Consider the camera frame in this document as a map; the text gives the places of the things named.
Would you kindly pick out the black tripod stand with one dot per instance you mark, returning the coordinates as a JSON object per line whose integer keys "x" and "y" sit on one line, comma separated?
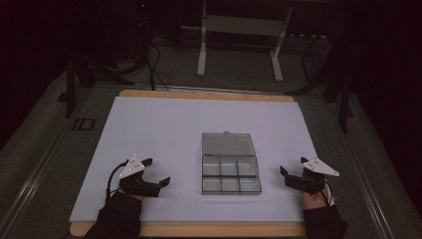
{"x": 74, "y": 79}

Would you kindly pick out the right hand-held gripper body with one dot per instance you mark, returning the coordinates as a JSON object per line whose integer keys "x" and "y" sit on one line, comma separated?
{"x": 310, "y": 182}

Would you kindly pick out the black metal stand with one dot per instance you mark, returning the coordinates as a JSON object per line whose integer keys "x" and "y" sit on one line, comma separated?
{"x": 341, "y": 96}

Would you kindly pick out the person's right hand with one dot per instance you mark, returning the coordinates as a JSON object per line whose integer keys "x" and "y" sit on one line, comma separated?
{"x": 313, "y": 200}

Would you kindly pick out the white table mat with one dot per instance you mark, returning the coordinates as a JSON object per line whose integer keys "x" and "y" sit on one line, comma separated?
{"x": 159, "y": 139}

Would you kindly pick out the clear plastic compartment box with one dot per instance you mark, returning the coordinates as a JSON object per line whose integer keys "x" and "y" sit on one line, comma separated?
{"x": 229, "y": 163}

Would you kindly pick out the dark flat panel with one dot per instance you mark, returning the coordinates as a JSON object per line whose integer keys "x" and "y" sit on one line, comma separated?
{"x": 316, "y": 57}

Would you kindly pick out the person's left hand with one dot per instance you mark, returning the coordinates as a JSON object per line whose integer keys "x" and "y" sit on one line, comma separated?
{"x": 135, "y": 196}

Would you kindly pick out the white metal stand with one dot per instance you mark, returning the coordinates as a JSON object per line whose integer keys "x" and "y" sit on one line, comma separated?
{"x": 241, "y": 33}

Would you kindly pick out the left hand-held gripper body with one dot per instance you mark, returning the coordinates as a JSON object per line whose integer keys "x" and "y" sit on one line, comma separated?
{"x": 136, "y": 186}

